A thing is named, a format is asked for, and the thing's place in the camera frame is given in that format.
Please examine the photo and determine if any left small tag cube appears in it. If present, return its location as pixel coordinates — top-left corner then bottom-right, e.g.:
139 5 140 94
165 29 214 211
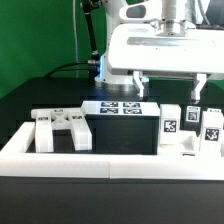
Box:
186 106 201 123

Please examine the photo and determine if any white thin cable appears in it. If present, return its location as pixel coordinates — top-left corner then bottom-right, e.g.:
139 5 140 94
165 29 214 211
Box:
72 0 81 79

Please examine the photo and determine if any white chair seat part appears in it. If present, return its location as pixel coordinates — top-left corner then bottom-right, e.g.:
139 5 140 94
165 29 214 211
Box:
157 131 221 157

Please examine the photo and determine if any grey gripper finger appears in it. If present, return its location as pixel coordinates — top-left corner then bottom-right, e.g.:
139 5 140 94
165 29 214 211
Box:
133 71 148 99
191 73 207 104

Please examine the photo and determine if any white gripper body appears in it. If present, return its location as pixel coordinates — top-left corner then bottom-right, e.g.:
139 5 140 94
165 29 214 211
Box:
106 4 224 76

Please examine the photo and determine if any small tag cube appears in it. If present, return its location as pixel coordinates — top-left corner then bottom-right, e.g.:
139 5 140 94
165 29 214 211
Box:
186 106 201 123
207 108 221 113

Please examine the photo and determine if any white chair back frame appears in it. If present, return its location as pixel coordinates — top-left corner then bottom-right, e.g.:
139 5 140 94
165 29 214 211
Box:
31 108 92 153

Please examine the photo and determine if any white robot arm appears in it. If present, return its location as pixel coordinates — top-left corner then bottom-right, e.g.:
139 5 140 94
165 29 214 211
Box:
82 0 224 103

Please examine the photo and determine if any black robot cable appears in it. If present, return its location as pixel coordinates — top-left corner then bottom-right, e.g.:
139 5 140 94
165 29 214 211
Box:
44 13 101 79

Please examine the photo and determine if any right small tag cube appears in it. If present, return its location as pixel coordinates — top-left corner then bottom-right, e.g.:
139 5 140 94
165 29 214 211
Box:
207 108 221 113

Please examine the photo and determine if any white marker sheet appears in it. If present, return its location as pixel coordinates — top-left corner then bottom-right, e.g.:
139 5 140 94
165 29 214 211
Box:
81 101 160 117

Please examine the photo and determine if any white U-shaped fence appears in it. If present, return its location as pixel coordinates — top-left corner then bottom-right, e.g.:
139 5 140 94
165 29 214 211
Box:
0 122 224 180

